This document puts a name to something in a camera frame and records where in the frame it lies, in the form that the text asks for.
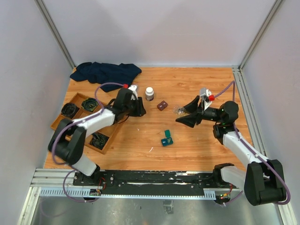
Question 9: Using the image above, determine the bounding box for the left aluminium frame post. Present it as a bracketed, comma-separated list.
[34, 0, 75, 68]

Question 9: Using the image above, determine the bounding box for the wooden compartment tray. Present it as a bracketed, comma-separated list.
[51, 93, 122, 154]

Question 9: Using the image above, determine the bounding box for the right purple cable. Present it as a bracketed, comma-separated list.
[208, 81, 293, 206]

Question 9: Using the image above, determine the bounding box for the aluminium frame post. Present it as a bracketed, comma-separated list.
[238, 0, 285, 71]
[34, 0, 75, 68]

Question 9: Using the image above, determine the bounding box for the clear jar of yellow pills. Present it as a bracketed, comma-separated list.
[173, 105, 186, 115]

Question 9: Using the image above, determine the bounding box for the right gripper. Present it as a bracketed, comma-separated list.
[176, 96, 223, 128]

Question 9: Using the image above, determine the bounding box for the teal pill box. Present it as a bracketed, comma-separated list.
[161, 130, 173, 147]

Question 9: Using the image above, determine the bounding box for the brown pill box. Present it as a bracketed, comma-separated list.
[157, 101, 168, 111]

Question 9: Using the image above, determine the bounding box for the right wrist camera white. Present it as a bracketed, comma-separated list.
[200, 87, 212, 111]

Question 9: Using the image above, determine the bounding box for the green yellow coiled cable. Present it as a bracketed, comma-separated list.
[81, 97, 100, 112]

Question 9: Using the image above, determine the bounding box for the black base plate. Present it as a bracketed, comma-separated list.
[73, 170, 236, 198]

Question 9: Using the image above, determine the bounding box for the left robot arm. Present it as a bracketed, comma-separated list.
[48, 85, 146, 186]

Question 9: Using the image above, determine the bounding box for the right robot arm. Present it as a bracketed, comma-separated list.
[175, 96, 291, 206]

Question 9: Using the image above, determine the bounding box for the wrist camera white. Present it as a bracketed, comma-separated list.
[128, 85, 138, 100]
[200, 87, 212, 111]

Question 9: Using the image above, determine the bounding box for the dark blue cloth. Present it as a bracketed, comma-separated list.
[70, 62, 142, 92]

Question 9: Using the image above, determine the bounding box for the right aluminium frame post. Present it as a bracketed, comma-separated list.
[238, 0, 285, 71]

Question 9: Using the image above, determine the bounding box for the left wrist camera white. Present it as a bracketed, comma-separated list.
[128, 85, 138, 100]

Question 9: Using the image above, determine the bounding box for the white pill bottle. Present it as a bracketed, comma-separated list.
[145, 87, 154, 101]

